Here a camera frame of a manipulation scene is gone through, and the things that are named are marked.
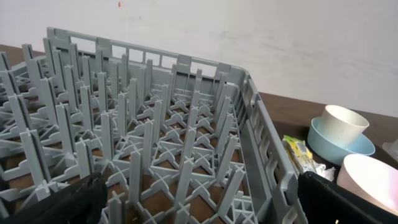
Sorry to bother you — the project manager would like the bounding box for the grey dishwasher rack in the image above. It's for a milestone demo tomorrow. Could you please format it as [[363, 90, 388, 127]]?
[[1, 27, 307, 223]]

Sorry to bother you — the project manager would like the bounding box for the light blue bowl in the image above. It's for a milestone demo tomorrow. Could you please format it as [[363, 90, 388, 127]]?
[[307, 117, 376, 166]]

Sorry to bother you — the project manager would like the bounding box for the yellow green snack wrapper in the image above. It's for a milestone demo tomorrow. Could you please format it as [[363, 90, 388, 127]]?
[[282, 135, 336, 181]]

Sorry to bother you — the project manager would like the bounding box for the white cup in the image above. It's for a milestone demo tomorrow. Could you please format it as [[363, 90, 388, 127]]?
[[317, 105, 369, 148]]

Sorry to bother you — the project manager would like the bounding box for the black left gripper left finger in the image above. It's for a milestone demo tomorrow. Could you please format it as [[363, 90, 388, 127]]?
[[1, 172, 108, 224]]

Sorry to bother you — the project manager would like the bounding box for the white pink bowl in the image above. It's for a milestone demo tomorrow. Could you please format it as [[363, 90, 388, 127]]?
[[336, 154, 397, 215]]

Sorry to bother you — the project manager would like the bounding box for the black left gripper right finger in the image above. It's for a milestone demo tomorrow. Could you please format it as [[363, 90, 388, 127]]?
[[297, 171, 397, 224]]

